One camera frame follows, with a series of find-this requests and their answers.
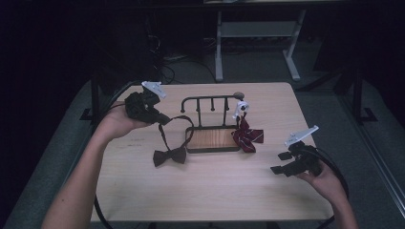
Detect person's left hand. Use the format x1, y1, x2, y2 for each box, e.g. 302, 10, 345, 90
96, 104, 153, 141

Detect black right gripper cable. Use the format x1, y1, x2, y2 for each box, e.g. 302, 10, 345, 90
314, 147, 351, 229

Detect dark brown bow tie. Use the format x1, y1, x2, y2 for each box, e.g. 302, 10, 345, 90
152, 114, 195, 168

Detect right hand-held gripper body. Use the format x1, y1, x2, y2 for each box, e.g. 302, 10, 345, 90
284, 124, 324, 177

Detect bundle of black floor cables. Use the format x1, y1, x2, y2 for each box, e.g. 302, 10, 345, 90
144, 15, 218, 86

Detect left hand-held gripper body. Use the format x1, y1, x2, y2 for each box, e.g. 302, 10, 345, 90
123, 80, 168, 125

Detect black hook rack wooden tray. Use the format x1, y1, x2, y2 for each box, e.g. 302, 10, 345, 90
180, 94, 246, 155

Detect person's right hand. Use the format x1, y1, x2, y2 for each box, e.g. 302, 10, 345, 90
297, 161, 345, 201

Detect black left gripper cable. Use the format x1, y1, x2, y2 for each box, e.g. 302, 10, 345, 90
93, 80, 145, 229

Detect red striped bow tie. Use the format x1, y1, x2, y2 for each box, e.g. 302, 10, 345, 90
230, 99, 266, 154

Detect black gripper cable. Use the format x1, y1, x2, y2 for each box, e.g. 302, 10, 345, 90
314, 147, 351, 229
93, 80, 145, 229

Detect grey metal desk frame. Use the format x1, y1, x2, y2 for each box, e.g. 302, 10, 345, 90
214, 9, 308, 83

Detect black metal stand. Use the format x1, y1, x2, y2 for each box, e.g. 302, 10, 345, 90
79, 68, 101, 123
351, 61, 378, 125

